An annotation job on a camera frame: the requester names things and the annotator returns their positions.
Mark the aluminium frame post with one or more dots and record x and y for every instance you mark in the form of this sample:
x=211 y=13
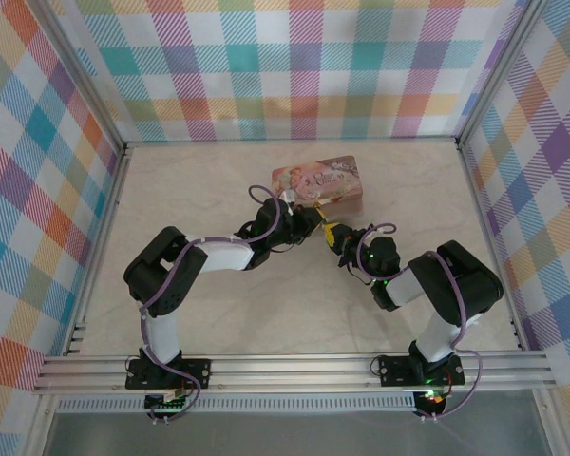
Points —
x=85 y=71
x=503 y=66

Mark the pink printed tin box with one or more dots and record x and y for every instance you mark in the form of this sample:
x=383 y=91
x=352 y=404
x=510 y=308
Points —
x=320 y=181

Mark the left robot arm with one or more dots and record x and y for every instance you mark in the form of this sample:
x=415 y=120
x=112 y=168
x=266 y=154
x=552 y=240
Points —
x=171 y=280

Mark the green circuit board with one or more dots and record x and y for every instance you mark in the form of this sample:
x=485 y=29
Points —
x=168 y=400

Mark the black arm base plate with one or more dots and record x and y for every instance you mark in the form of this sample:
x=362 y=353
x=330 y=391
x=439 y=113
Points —
x=138 y=375
x=394 y=370

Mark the orange circuit board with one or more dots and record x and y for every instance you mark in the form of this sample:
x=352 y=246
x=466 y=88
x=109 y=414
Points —
x=432 y=397

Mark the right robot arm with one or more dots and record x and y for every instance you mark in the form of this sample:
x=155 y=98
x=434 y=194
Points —
x=451 y=294

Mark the aluminium frame rail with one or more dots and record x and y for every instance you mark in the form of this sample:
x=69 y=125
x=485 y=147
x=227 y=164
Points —
x=494 y=247
x=294 y=370
x=100 y=247
x=290 y=141

